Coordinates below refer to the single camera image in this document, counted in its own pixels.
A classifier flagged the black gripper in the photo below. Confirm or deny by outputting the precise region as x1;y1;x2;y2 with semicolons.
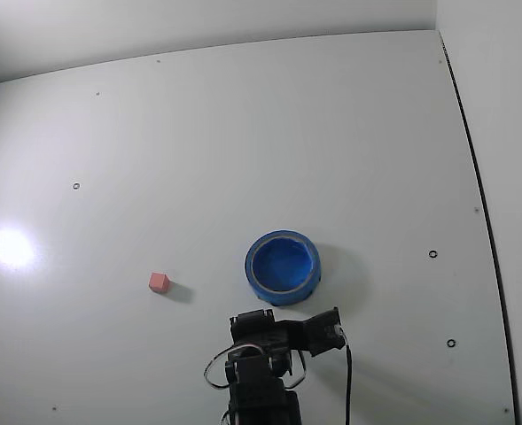
229;308;309;354

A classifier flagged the orange foam block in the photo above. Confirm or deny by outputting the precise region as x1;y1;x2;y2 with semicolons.
148;272;172;294

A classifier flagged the black white servo cable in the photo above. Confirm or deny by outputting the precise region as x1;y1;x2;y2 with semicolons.
203;343;261;391
285;349;308;391

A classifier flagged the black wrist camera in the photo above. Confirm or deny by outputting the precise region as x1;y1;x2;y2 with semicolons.
303;306;346;358

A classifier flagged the blue tape roll bin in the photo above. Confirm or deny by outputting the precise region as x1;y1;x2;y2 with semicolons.
244;228;323;306

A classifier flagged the black camera cable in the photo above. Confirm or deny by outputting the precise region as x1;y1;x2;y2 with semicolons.
338;325;354;425

